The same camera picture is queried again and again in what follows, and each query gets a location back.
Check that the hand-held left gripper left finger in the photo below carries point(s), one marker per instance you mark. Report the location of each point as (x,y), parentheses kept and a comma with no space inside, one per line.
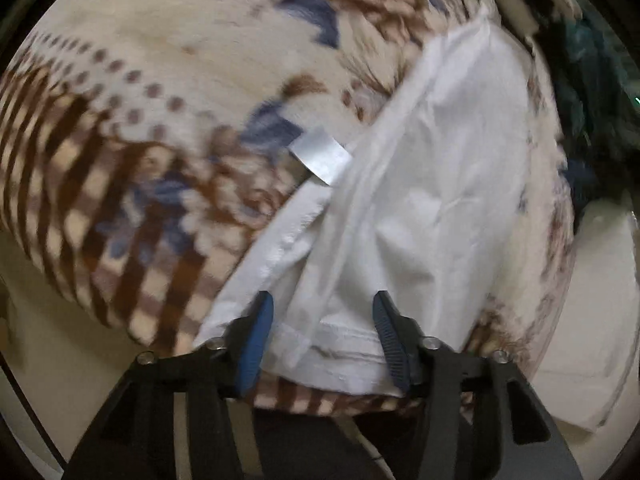
(257,340)

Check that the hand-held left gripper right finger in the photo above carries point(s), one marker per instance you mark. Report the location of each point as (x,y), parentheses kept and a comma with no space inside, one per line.
(389,335)

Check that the white small garment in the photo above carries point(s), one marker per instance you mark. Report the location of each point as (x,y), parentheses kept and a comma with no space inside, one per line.
(425,210)

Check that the white folded cloth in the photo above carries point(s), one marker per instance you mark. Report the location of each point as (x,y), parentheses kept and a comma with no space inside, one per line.
(595,330)

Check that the brown blue patterned blanket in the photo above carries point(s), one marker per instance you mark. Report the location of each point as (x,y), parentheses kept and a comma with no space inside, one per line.
(150,125)

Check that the dark teal cloth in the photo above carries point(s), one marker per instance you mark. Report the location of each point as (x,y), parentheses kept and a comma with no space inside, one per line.
(585,85)

